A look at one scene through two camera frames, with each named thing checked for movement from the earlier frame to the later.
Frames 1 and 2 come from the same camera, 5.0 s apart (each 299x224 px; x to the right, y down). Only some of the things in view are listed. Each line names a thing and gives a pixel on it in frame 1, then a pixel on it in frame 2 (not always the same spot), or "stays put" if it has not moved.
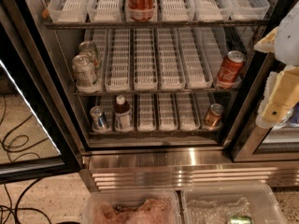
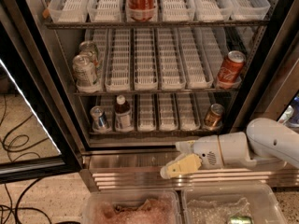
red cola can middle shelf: (231, 69) stays put
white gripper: (288, 44) to (206, 152)
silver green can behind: (89, 48) stays put
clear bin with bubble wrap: (230, 203) stays put
